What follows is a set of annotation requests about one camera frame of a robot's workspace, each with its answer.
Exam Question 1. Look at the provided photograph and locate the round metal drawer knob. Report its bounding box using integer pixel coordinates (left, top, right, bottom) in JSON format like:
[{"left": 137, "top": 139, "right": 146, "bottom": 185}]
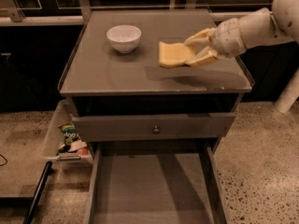
[{"left": 152, "top": 125, "right": 160, "bottom": 134}]

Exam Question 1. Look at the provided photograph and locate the green snack bag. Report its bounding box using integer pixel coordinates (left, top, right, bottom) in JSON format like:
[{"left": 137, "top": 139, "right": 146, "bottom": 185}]
[{"left": 59, "top": 123, "right": 79, "bottom": 146}]

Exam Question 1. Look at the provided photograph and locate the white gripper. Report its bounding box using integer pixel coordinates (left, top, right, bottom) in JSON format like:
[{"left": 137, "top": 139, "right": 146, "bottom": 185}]
[{"left": 184, "top": 18, "right": 246, "bottom": 67}]

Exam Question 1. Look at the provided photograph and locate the yellow sponge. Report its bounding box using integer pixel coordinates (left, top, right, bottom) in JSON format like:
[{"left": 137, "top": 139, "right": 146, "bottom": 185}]
[{"left": 158, "top": 42, "right": 196, "bottom": 68}]

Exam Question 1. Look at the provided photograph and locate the grey open middle drawer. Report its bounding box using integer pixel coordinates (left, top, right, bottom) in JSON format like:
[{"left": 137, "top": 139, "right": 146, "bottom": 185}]
[{"left": 83, "top": 140, "right": 230, "bottom": 224}]

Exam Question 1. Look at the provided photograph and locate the grey top drawer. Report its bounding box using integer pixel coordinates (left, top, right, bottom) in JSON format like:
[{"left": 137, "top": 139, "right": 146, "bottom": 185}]
[{"left": 72, "top": 113, "right": 235, "bottom": 142}]

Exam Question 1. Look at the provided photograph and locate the clear plastic bin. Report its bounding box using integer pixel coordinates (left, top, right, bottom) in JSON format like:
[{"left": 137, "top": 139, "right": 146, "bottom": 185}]
[{"left": 43, "top": 100, "right": 93, "bottom": 165}]

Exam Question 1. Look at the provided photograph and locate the black cable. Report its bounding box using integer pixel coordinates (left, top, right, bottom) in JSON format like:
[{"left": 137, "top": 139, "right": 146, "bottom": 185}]
[{"left": 0, "top": 153, "right": 9, "bottom": 168}]

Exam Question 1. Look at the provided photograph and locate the white table leg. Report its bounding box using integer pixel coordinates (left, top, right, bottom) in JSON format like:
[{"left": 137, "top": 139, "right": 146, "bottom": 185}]
[{"left": 275, "top": 74, "right": 299, "bottom": 113}]

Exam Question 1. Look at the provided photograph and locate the white ceramic bowl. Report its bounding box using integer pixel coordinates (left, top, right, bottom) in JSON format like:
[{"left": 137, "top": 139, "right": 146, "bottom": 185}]
[{"left": 107, "top": 25, "right": 142, "bottom": 54}]

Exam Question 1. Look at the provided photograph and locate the red and white packet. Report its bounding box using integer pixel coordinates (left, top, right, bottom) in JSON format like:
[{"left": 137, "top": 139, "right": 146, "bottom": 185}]
[{"left": 58, "top": 140, "right": 89, "bottom": 155}]

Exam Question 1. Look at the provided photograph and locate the grey drawer cabinet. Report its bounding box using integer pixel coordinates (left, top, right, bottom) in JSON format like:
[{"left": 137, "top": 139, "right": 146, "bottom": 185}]
[{"left": 60, "top": 10, "right": 253, "bottom": 147}]

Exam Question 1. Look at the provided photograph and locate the black pole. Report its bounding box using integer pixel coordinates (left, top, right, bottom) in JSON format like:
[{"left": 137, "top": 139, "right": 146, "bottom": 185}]
[{"left": 22, "top": 161, "right": 52, "bottom": 224}]

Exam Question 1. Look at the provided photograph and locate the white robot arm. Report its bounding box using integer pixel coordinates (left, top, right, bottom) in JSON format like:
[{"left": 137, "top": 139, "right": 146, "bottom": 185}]
[{"left": 184, "top": 0, "right": 299, "bottom": 66}]

